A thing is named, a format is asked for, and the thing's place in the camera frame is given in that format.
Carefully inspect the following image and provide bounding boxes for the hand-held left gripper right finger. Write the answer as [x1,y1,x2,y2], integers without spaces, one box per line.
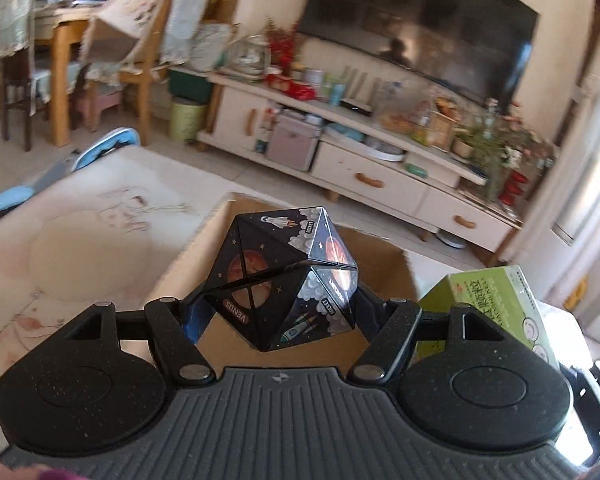
[349,286,504,386]

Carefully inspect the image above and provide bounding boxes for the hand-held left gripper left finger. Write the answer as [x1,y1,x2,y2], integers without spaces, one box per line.
[68,286,216,387]

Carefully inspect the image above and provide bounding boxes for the brown cardboard box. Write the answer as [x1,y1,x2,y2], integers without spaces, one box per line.
[152,192,421,376]

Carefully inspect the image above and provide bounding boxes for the black space-print folding cube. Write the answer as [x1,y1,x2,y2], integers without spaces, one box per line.
[202,206,359,352]

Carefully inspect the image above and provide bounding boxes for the light green paper box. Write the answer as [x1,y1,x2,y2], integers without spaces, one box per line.
[415,265,563,376]

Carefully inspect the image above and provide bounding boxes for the printed cream table cover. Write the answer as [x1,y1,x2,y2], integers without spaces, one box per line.
[0,146,593,461]

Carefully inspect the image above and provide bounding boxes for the cream television cabinet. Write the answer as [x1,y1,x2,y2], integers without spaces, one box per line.
[196,72,523,266]

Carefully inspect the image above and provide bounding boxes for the red vase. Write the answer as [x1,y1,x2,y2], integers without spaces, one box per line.
[500,170,526,206]

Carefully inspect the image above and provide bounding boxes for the round white tray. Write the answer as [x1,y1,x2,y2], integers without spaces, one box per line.
[325,125,408,163]

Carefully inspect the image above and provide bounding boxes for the light green waste bin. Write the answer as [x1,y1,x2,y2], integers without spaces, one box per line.
[169,97,208,143]

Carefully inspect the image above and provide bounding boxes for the potted flower plants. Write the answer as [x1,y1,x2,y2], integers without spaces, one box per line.
[450,100,556,201]

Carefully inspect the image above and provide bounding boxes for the grey pink case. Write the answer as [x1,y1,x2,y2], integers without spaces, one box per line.
[265,112,323,171]

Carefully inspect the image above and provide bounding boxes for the clear plastic bag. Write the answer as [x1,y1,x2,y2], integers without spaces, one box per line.
[375,82,436,136]

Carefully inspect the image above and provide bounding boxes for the black router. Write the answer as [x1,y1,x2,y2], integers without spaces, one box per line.
[340,67,373,116]

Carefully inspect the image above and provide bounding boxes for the wooden chair with cream cover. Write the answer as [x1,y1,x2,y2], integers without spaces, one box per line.
[82,0,173,133]

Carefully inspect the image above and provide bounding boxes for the small pink stool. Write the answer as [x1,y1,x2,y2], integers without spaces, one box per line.
[75,82,126,131]

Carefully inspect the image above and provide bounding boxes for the dark green storage box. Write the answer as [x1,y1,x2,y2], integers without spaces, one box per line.
[170,70,213,103]

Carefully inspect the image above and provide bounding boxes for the white standing air conditioner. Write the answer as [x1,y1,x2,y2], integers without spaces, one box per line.
[552,85,600,246]

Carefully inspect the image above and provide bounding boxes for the silver tin can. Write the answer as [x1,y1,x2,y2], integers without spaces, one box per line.
[305,67,326,96]

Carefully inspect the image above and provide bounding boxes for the red snack packet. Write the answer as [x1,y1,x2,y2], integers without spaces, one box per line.
[265,74,316,101]

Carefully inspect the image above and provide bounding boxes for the glass kettle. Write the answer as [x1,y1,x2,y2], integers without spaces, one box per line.
[227,35,273,81]

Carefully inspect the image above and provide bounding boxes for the grey white bag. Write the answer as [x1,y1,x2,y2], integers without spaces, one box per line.
[190,22,231,73]

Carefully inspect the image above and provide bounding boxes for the wooden dining table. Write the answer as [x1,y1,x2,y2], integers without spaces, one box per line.
[30,5,106,146]

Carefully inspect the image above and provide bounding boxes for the red flower bouquet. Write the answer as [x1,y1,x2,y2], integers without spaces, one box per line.
[265,22,301,68]

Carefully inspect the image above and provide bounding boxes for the pale blue towel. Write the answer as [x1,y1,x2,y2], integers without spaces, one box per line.
[160,0,211,68]

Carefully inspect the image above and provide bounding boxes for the black flat-screen television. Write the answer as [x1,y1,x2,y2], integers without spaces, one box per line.
[297,0,538,113]

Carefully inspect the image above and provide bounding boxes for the dark chair with green cover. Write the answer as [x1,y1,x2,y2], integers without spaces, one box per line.
[0,0,38,153]

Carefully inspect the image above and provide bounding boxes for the wooden picture frame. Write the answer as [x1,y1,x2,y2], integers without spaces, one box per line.
[427,110,456,151]

